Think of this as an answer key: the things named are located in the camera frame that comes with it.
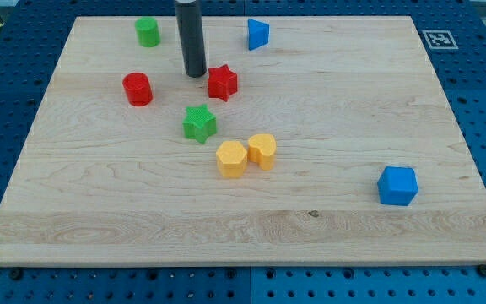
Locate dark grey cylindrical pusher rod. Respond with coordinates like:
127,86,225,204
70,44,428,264
174,0,207,78

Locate light wooden board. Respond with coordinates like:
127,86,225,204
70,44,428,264
0,16,486,267

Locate blue triangular prism block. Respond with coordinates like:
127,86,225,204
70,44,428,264
247,19,270,51

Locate red star block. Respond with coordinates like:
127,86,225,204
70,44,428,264
208,64,238,102

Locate yellow heart block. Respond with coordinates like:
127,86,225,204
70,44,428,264
247,133,277,171

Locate blue cube block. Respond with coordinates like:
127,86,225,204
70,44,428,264
377,166,419,206

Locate white fiducial marker tag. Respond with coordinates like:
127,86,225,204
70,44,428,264
422,30,458,50

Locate green star block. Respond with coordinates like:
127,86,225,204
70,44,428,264
182,104,217,144

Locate yellow hexagon block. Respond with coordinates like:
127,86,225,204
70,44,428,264
216,141,248,178

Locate green cylinder block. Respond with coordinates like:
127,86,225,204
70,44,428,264
134,16,161,47

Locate red cylinder block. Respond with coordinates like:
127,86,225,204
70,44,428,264
122,73,154,106

